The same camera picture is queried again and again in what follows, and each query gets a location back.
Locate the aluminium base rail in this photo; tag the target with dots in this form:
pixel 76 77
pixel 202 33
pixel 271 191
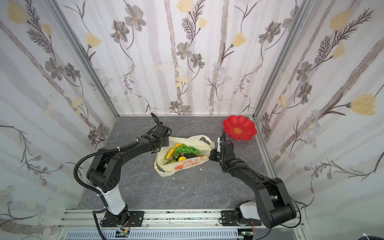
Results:
pixel 80 225

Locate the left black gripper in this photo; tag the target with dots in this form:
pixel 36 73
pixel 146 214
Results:
pixel 163 135

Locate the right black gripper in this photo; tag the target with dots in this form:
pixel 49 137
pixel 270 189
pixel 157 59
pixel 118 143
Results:
pixel 223 150

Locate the yellow fake lemon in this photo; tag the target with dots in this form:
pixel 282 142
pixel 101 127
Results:
pixel 182 158

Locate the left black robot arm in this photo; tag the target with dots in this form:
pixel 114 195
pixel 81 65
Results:
pixel 105 172

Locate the red flower-shaped plate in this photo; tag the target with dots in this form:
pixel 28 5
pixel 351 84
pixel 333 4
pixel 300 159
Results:
pixel 239 128

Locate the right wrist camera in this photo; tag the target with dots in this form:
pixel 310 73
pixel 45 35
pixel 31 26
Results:
pixel 219 144

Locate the green fake grapes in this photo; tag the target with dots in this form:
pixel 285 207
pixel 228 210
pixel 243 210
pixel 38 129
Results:
pixel 182 150

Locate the dark fake avocado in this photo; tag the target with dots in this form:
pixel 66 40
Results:
pixel 190 156

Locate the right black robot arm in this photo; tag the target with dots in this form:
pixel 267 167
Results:
pixel 273 203

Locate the green bumpy fake fruit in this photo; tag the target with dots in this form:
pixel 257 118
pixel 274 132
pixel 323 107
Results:
pixel 172 161

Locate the yellow fake banana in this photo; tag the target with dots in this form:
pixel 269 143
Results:
pixel 171 151

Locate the white perforated cable duct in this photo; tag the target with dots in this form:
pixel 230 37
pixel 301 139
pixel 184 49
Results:
pixel 194 234

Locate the yellow plastic bag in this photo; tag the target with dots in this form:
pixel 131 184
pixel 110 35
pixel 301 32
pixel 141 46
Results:
pixel 200 142

